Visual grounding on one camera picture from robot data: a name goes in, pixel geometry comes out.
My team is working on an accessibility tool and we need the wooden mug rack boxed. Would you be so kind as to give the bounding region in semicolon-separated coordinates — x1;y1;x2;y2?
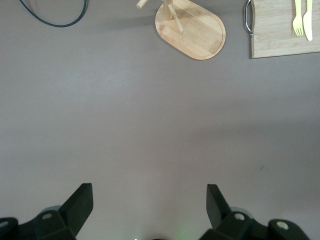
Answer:
136;0;226;61

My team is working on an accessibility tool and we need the black looped cable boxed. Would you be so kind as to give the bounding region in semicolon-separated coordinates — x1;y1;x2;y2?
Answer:
19;0;88;28

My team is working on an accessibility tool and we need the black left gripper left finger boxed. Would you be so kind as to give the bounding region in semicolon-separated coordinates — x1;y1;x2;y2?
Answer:
0;183;94;240

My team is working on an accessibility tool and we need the yellow plastic knife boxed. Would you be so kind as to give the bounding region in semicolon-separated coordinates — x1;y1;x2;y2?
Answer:
302;0;314;42

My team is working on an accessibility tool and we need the wooden cutting board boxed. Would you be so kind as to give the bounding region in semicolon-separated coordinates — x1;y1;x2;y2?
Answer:
244;0;320;59

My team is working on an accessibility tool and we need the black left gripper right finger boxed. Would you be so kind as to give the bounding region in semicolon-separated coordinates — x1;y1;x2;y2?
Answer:
199;184;310;240

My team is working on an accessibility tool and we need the yellow plastic fork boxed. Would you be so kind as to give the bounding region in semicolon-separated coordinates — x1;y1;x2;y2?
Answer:
292;0;305;37

